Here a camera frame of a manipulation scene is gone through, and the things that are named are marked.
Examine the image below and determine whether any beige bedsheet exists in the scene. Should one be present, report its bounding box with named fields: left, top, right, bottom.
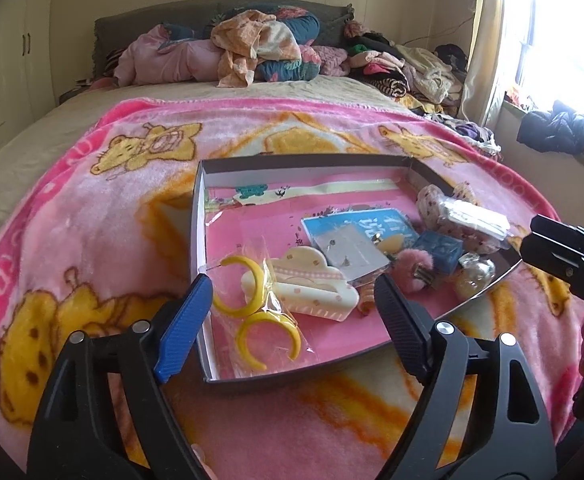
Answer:
left=0, top=75, right=423, bottom=201

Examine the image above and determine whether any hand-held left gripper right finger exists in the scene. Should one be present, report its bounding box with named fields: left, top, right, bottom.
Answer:
left=373, top=273, right=559, bottom=480

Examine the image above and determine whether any pile of mixed clothes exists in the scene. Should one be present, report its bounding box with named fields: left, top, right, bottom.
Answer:
left=342, top=20, right=503, bottom=161

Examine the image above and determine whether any blue small box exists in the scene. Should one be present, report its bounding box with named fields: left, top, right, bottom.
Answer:
left=414, top=230, right=465, bottom=274

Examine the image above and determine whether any orange cream floral cloth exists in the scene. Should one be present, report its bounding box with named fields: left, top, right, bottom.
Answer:
left=211, top=10, right=302, bottom=88

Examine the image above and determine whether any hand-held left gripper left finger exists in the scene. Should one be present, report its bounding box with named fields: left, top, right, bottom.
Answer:
left=26, top=273, right=214, bottom=480

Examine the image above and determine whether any dark blue floral quilt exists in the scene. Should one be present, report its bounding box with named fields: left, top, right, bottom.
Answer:
left=162, top=5, right=323, bottom=83

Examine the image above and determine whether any cream wardrobe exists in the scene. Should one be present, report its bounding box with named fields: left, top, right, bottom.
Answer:
left=0, top=0, right=98, bottom=171

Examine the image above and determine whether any white card clear packet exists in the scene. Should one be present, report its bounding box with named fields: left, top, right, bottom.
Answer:
left=442, top=199, right=515, bottom=241

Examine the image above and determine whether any pink printed blanket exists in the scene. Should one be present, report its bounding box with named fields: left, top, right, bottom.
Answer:
left=0, top=97, right=584, bottom=480

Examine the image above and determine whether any person's left hand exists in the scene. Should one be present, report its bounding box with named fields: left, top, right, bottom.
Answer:
left=191, top=444, right=219, bottom=480

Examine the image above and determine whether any black jacket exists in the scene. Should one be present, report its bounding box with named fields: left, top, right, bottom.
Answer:
left=517, top=100, right=584, bottom=157

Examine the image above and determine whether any dark cardboard box tray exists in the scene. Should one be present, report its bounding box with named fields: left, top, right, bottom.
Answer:
left=189, top=152, right=525, bottom=398

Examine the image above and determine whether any pink knit garment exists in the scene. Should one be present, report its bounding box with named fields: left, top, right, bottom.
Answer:
left=312, top=45, right=353, bottom=78

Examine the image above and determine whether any yellow hoop earring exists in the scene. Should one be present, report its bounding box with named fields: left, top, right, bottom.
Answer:
left=212, top=255, right=266, bottom=317
left=237, top=310, right=302, bottom=372

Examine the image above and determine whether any cream cloud hair clip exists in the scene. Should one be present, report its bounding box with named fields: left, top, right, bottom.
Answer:
left=241, top=246, right=362, bottom=322

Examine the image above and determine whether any window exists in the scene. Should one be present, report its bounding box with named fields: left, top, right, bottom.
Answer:
left=512, top=0, right=584, bottom=126

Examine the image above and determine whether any clear round perfume bottle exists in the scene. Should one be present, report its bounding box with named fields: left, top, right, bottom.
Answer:
left=453, top=251, right=499, bottom=302

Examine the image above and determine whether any blue printed card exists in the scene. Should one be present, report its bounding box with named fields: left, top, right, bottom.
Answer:
left=299, top=206, right=420, bottom=266

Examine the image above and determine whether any pink pompom earring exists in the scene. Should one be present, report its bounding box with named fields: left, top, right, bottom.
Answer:
left=391, top=247, right=435, bottom=292

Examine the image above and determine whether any stud earrings clear packet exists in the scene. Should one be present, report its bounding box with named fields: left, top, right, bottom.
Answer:
left=322, top=220, right=393, bottom=286

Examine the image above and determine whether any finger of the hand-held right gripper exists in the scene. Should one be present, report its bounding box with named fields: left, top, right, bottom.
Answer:
left=519, top=236, right=584, bottom=306
left=531, top=214, right=584, bottom=267

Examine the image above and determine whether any grey headboard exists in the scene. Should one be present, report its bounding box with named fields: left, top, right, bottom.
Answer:
left=93, top=0, right=355, bottom=73

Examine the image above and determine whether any cream curtain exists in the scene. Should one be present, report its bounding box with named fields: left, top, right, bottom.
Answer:
left=459, top=0, right=538, bottom=131

